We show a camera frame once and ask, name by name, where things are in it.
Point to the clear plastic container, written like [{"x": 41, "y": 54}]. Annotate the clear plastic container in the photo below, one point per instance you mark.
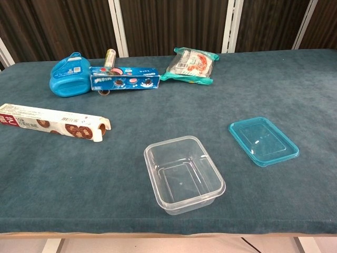
[{"x": 184, "y": 206}]

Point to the blue container lid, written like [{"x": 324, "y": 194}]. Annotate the blue container lid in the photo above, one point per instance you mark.
[{"x": 263, "y": 142}]

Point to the blue Oreo cookie box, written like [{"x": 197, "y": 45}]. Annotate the blue Oreo cookie box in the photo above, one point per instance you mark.
[{"x": 123, "y": 79}]

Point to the long white baking paper box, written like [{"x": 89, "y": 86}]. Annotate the long white baking paper box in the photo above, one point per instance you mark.
[{"x": 52, "y": 121}]

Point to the green white snack packet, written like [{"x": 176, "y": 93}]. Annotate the green white snack packet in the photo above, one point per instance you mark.
[{"x": 189, "y": 66}]

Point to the yellowish cylindrical tube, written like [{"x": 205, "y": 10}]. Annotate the yellowish cylindrical tube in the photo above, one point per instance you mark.
[{"x": 109, "y": 58}]

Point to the teal velvet tablecloth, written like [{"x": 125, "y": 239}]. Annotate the teal velvet tablecloth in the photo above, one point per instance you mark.
[{"x": 79, "y": 171}]

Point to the blue plastic detergent bottle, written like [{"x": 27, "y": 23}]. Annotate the blue plastic detergent bottle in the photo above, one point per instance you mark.
[{"x": 68, "y": 79}]

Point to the grey metal table leg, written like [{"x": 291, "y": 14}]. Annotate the grey metal table leg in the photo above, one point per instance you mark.
[
  {"x": 54, "y": 245},
  {"x": 304, "y": 245}
]

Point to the white metal frame post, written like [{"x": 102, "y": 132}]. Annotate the white metal frame post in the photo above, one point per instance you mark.
[
  {"x": 231, "y": 26},
  {"x": 305, "y": 23},
  {"x": 6, "y": 56},
  {"x": 118, "y": 26}
]

